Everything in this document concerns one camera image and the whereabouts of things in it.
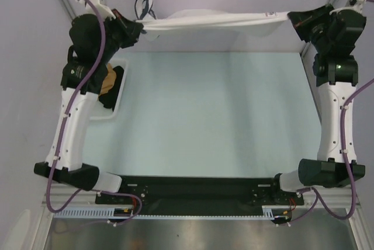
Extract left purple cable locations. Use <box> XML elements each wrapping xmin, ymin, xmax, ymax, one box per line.
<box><xmin>46</xmin><ymin>0</ymin><xmax>143</xmax><ymax>227</ymax></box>

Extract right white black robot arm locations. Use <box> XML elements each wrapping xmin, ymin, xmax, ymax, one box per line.
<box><xmin>269</xmin><ymin>5</ymin><xmax>366</xmax><ymax>204</ymax></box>

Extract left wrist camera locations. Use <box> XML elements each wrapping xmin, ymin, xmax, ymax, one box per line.
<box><xmin>89</xmin><ymin>0</ymin><xmax>115</xmax><ymax>20</ymax></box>

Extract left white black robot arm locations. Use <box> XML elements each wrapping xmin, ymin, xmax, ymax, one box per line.
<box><xmin>34</xmin><ymin>9</ymin><xmax>143</xmax><ymax>203</ymax></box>

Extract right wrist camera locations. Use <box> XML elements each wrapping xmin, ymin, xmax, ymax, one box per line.
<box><xmin>329</xmin><ymin>0</ymin><xmax>373</xmax><ymax>15</ymax></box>

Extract tan tank top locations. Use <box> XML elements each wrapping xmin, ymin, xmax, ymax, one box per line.
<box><xmin>99</xmin><ymin>63</ymin><xmax>117</xmax><ymax>96</ymax></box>

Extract white graphic tank top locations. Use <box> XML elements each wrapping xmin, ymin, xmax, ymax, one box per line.
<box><xmin>134</xmin><ymin>0</ymin><xmax>289</xmax><ymax>40</ymax></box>

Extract black tank top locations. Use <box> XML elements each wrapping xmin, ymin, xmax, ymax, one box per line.
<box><xmin>98</xmin><ymin>66</ymin><xmax>124</xmax><ymax>110</ymax></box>

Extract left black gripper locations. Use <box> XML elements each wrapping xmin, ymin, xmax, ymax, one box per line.
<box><xmin>97</xmin><ymin>9</ymin><xmax>143</xmax><ymax>63</ymax></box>

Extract white slotted cable duct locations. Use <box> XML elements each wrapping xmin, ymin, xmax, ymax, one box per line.
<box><xmin>53</xmin><ymin>207</ymin><xmax>291</xmax><ymax>222</ymax></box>

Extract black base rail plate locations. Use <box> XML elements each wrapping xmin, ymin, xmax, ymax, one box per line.
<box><xmin>95</xmin><ymin>176</ymin><xmax>304</xmax><ymax>215</ymax></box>

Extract white plastic basket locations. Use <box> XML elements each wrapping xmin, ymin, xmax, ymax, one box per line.
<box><xmin>90</xmin><ymin>58</ymin><xmax>129</xmax><ymax>121</ymax></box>

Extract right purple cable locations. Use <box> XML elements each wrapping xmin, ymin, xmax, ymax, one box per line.
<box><xmin>273</xmin><ymin>0</ymin><xmax>374</xmax><ymax>227</ymax></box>

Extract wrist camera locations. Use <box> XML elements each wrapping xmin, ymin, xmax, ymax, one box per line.
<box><xmin>329</xmin><ymin>0</ymin><xmax>373</xmax><ymax>15</ymax></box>
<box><xmin>89</xmin><ymin>0</ymin><xmax>115</xmax><ymax>20</ymax></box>

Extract purple cable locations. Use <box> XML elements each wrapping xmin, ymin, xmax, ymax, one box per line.
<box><xmin>46</xmin><ymin>0</ymin><xmax>143</xmax><ymax>227</ymax></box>
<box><xmin>273</xmin><ymin>0</ymin><xmax>374</xmax><ymax>227</ymax></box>

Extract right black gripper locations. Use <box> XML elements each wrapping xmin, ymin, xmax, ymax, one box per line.
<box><xmin>289</xmin><ymin>4</ymin><xmax>337</xmax><ymax>53</ymax></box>

